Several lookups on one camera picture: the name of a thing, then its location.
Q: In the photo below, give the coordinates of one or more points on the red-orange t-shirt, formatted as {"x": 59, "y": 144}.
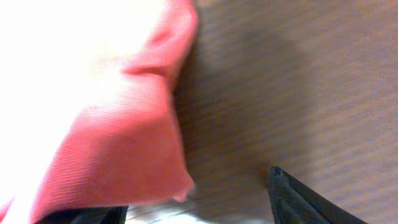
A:
{"x": 87, "y": 115}

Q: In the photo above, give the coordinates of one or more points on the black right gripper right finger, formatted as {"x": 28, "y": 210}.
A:
{"x": 292, "y": 202}

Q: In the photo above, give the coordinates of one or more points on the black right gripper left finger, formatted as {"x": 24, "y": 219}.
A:
{"x": 97, "y": 215}

